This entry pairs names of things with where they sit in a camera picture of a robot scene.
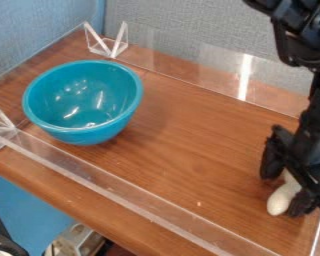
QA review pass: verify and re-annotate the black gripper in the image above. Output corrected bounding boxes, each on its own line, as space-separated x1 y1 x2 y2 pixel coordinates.
261 125 320 217

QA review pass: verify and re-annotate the white and brown plush mushroom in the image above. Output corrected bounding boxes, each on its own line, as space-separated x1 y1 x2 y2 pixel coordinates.
267 170 302 216

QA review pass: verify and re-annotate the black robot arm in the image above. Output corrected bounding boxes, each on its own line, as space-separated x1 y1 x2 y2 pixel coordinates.
243 0 320 217

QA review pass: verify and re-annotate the blue ceramic bowl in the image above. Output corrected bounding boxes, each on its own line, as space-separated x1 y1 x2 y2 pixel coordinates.
23 60 145 146

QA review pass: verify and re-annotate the clear acrylic front barrier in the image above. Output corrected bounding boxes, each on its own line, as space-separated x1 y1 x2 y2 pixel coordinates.
0 127 281 256

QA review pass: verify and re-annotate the clear acrylic barrier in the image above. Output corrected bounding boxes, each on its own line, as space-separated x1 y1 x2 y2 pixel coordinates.
118 32 313 117
0 127 281 256

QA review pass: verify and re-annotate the clear acrylic back barrier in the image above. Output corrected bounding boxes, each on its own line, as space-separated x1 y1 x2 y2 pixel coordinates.
118 32 313 117

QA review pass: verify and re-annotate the grey metal equipment below table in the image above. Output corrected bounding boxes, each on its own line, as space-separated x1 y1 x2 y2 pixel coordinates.
43 223 107 256

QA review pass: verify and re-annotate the black and white chair part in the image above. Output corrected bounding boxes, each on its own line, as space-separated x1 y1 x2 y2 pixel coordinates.
0 235 30 256

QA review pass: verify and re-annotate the clear acrylic corner bracket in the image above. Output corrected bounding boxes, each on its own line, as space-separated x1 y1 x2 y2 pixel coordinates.
83 21 130 59

